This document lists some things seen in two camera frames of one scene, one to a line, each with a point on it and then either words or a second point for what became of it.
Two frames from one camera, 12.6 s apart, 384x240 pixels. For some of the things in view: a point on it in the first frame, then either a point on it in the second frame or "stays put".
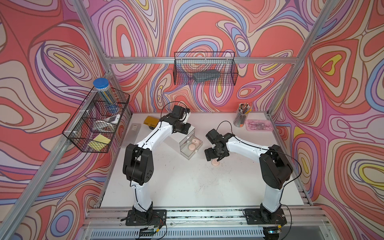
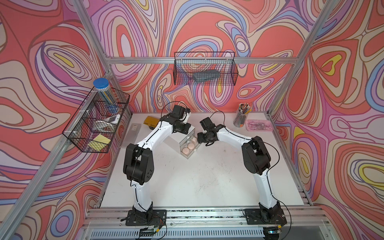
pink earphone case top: x=196 y=141 stays put
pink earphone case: x=191 y=147 stays put
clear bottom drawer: x=189 y=146 stays put
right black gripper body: x=214 y=153 → x=204 y=137
